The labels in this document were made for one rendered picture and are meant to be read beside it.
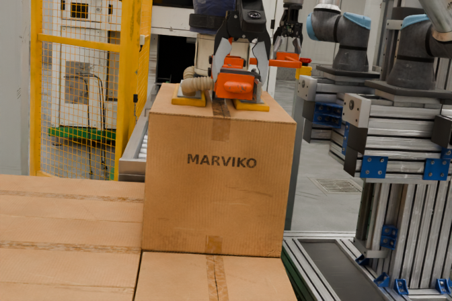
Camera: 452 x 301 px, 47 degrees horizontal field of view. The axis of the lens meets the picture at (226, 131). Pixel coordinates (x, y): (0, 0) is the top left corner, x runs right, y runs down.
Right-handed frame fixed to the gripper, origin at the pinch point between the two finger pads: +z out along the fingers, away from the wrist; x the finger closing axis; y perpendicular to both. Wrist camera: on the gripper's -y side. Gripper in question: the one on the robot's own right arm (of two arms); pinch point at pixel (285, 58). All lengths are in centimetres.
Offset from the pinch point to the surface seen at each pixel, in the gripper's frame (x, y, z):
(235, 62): -24, 59, -2
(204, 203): -29, 60, 37
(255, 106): -16, 47, 11
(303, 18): 198, -925, -24
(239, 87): -26, 96, 0
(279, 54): -3.2, 4.0, -1.5
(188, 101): -36, 47, 12
